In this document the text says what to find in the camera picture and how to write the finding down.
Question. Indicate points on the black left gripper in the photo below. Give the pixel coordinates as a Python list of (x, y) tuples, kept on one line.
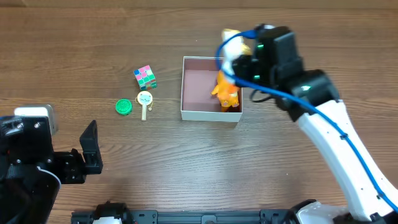
[(73, 166)]

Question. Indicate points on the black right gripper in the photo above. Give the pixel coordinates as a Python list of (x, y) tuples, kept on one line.
[(244, 66)]

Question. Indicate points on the white plush duck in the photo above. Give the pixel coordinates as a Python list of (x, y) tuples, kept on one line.
[(231, 51)]

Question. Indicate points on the green round disc toy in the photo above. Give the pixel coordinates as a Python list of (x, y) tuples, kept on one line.
[(123, 107)]

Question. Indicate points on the orange plastic cat toy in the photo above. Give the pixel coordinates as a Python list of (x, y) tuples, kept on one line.
[(226, 93)]

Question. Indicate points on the wooden cat rattle drum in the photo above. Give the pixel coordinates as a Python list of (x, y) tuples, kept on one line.
[(145, 99)]

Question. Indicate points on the pastel rubiks cube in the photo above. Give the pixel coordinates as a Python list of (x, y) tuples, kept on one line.
[(145, 78)]

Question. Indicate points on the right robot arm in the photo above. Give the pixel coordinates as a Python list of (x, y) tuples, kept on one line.
[(314, 104)]

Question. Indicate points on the white cardboard box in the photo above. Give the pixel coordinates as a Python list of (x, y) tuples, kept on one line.
[(199, 78)]

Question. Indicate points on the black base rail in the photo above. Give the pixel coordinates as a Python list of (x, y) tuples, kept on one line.
[(119, 213)]

